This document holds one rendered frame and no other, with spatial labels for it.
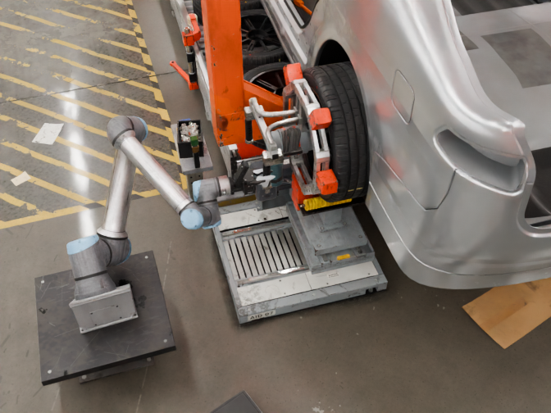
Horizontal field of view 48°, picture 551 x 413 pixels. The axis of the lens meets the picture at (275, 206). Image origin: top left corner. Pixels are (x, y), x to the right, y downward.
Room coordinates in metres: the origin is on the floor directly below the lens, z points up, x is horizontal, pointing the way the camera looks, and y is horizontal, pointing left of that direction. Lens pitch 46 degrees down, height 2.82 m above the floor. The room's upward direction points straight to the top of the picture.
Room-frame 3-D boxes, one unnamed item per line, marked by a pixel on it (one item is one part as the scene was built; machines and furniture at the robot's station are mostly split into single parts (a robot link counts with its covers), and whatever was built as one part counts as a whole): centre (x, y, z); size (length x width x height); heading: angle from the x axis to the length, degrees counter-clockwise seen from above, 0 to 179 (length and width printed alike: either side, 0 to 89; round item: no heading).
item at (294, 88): (2.33, -0.14, 0.85); 0.54 x 0.07 x 0.54; 16
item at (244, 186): (2.07, 0.15, 0.80); 0.12 x 0.08 x 0.09; 106
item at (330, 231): (2.38, -0.30, 0.32); 0.40 x 0.30 x 0.28; 16
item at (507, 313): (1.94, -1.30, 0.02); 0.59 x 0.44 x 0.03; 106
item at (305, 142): (2.31, -0.07, 0.85); 0.21 x 0.14 x 0.14; 106
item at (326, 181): (2.03, -0.23, 0.85); 0.09 x 0.08 x 0.07; 16
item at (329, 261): (2.37, -0.30, 0.13); 0.50 x 0.36 x 0.10; 16
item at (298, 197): (2.34, -0.18, 0.48); 0.16 x 0.12 x 0.17; 106
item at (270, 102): (2.84, -0.06, 0.69); 0.52 x 0.17 x 0.35; 106
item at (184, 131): (2.74, 0.48, 0.51); 0.20 x 0.14 x 0.13; 7
